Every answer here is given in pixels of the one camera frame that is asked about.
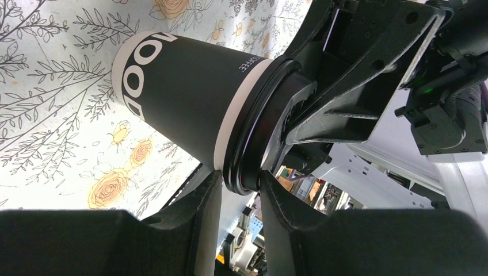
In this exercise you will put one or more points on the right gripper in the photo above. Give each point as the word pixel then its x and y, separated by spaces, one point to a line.
pixel 446 107

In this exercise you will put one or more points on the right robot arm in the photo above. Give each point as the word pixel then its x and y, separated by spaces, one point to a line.
pixel 462 177

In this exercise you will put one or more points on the black plastic cup lid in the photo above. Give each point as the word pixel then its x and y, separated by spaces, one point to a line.
pixel 257 141

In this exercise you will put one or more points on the floral table mat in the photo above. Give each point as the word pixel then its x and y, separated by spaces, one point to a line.
pixel 66 142

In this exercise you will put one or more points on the black paper coffee cup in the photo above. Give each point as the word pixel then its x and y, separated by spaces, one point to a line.
pixel 190 91

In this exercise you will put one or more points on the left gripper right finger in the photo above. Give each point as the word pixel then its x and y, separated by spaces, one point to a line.
pixel 300 240

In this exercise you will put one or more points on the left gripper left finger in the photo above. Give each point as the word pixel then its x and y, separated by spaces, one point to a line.
pixel 180 239

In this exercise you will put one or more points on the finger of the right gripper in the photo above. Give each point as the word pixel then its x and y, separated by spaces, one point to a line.
pixel 336 48

